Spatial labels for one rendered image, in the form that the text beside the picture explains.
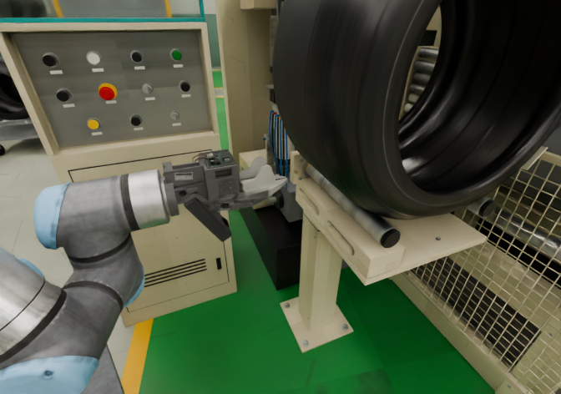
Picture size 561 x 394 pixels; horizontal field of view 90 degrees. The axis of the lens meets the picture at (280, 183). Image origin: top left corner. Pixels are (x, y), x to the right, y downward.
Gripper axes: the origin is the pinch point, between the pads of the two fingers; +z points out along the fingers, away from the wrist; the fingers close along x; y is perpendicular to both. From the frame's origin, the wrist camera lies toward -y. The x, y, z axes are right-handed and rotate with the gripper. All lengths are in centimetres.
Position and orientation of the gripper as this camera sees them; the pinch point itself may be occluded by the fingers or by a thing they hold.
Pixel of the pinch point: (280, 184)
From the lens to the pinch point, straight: 53.7
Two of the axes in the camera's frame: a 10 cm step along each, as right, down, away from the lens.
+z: 9.3, -1.9, 3.2
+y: 0.0, -8.6, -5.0
